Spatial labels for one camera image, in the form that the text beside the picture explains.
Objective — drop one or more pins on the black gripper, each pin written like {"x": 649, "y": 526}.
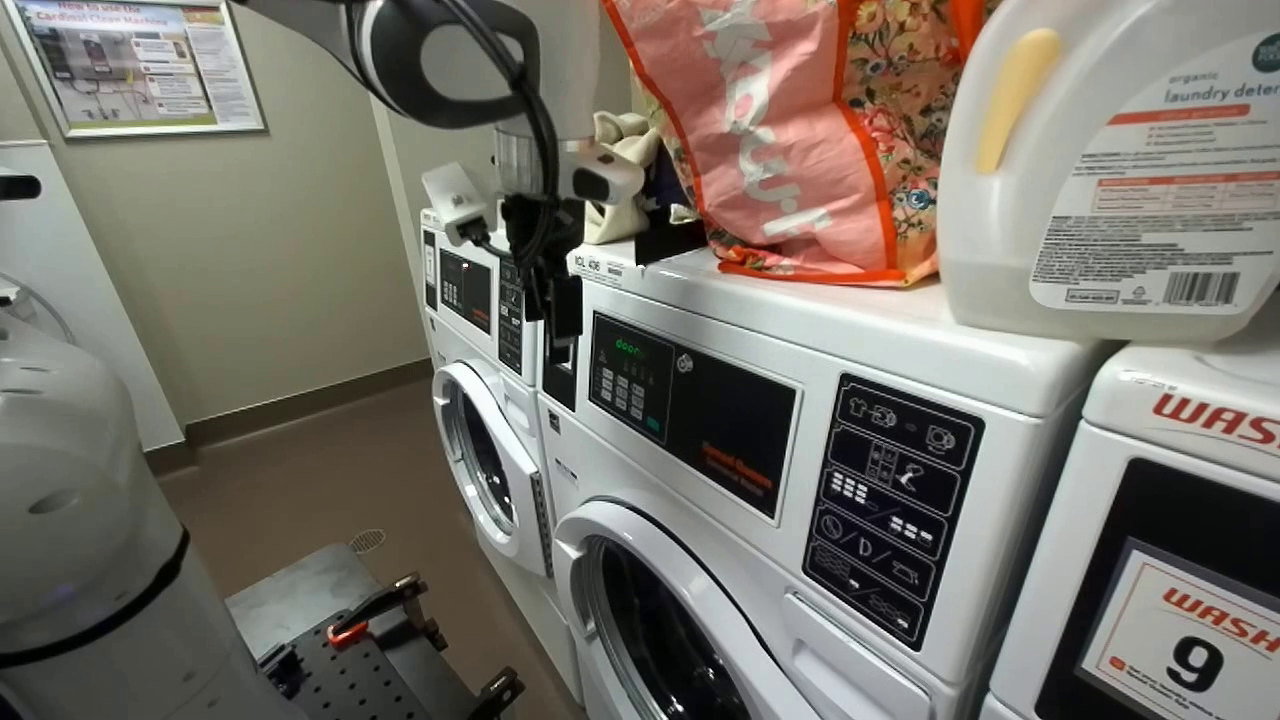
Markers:
{"x": 543, "y": 234}

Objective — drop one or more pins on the round white washer door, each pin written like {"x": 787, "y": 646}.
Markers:
{"x": 514, "y": 441}
{"x": 692, "y": 560}

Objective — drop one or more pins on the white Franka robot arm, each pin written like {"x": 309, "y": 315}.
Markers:
{"x": 80, "y": 506}

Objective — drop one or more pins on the white front washing machine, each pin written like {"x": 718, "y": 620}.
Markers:
{"x": 852, "y": 325}

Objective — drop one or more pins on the white front-load washing machine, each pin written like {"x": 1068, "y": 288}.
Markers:
{"x": 534, "y": 615}

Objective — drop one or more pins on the white right washing machine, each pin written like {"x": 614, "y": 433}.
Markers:
{"x": 1066, "y": 506}

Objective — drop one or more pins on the black fabric item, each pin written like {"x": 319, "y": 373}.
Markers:
{"x": 666, "y": 225}

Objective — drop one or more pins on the pink floral laundry bag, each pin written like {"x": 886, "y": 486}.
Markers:
{"x": 774, "y": 133}

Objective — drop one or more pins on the black orange clamp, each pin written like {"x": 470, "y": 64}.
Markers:
{"x": 384, "y": 606}

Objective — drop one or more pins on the gray metal cart platform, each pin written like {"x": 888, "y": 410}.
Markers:
{"x": 301, "y": 584}

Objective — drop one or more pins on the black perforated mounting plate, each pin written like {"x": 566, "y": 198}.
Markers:
{"x": 345, "y": 685}

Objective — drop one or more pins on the white laundry detergent jug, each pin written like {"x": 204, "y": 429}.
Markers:
{"x": 1042, "y": 202}

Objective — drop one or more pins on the framed wall poster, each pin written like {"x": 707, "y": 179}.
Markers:
{"x": 133, "y": 60}

